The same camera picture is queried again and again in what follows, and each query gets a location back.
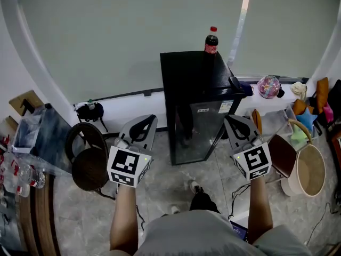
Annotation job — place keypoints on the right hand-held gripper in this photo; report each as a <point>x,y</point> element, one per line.
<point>254,161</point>

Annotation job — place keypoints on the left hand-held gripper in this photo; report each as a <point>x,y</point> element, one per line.
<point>125,167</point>

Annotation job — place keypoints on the large black panel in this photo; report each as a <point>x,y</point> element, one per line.
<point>202,132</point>

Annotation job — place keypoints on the person's right forearm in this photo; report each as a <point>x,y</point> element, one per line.
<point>259,212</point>

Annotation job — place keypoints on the person's left forearm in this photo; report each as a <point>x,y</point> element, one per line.
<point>123,220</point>

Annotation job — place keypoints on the black mini fridge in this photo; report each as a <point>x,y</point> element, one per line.
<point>186,73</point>

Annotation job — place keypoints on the orange brown pouch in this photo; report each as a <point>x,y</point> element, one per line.
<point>257,121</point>

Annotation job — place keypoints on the clear plastic storage box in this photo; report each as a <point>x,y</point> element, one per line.
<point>277,121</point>

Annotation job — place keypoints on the brown seat chair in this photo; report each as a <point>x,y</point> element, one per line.
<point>282,156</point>

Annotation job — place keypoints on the navy cap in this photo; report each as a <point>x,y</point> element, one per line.
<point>246,88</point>

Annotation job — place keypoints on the black backpack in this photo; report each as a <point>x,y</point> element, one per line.
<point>90,112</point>

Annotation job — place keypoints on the green cap bottle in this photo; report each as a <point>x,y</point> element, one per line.
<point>91,105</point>

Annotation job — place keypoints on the green cushion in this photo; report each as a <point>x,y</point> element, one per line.
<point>298,136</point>

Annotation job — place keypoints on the small black device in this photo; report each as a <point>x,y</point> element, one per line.
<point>280,93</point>

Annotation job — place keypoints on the dark wicker chair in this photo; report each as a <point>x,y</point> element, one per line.
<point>89,167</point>

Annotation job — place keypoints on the blue star plush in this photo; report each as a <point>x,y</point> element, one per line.
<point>306,119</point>

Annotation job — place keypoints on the orange cushion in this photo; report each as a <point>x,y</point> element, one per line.
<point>323,93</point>
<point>302,107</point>

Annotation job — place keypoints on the person's white black shoe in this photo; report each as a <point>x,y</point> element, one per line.
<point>195,187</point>

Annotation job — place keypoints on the cream cloth bag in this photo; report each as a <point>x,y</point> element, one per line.
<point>298,89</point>

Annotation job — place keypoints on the person's black trousers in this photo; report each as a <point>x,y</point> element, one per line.
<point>203,201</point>

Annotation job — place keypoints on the round beige chair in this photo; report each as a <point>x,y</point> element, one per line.
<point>310,169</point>

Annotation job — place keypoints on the blue grey glass tank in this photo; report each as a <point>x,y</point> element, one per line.
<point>50,137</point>

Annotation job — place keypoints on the pink cushion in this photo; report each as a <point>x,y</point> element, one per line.
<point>328,113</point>

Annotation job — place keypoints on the small waist screen device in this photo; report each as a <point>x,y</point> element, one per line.
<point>239,231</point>

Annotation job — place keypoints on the orange wooden stool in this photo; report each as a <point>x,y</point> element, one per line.
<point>336,148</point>

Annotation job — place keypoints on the cola bottle red cap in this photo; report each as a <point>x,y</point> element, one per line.
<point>211,43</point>

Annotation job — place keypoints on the grey roller blind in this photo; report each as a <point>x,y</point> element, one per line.
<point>287,31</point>
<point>120,36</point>

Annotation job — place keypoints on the black padded chair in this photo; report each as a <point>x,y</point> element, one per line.
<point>335,97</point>

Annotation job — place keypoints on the person's grey shirt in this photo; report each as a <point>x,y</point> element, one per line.
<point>202,236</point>

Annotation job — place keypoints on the cluster of large water bottles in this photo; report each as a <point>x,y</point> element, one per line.
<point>24,172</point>

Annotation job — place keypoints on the cardboard box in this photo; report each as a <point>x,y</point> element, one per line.
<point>21,103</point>

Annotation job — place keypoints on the brown wooden step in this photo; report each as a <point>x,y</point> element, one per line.
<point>40,217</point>

